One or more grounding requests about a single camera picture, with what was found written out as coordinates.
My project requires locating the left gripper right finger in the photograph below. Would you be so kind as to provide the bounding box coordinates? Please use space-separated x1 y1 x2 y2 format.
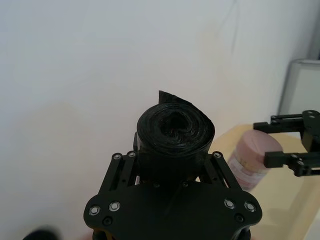
199 150 244 192

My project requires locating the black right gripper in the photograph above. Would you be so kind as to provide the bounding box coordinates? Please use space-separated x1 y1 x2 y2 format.
253 109 320 178

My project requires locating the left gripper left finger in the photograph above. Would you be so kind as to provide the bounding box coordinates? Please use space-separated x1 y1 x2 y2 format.
99 131 141 194

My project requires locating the clear jar pale pink lid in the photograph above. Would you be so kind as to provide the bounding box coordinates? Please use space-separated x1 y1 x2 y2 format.
228 129 284 191

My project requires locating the black plastic bag roll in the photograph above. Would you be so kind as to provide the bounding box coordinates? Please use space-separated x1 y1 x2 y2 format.
136 89 216 185

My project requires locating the white table cloth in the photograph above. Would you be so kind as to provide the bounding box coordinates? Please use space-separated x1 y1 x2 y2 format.
0 99 251 240

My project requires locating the grey post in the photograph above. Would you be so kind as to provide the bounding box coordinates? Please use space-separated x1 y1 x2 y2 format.
305 0 320 61

